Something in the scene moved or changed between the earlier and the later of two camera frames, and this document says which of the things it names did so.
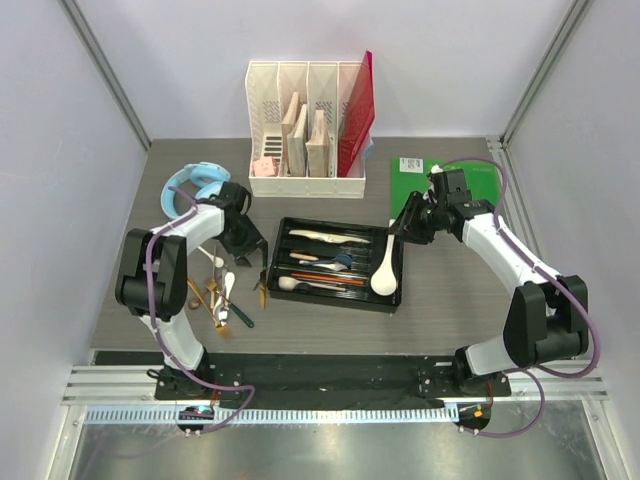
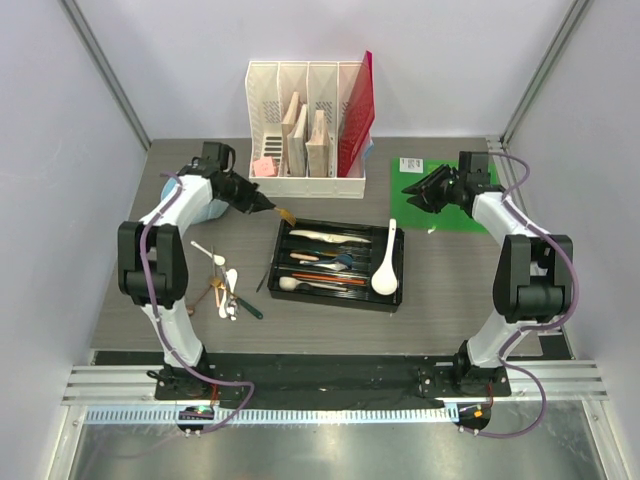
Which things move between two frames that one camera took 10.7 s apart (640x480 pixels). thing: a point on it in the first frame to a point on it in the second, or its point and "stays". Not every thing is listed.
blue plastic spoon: (339, 258) stays
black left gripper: (253, 242) to (254, 200)
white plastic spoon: (337, 266) stays
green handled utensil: (248, 321) to (249, 308)
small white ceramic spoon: (288, 283) stays
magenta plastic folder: (358, 116) stays
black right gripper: (406, 226) to (429, 201)
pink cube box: (264, 167) stays
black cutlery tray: (341, 264) stays
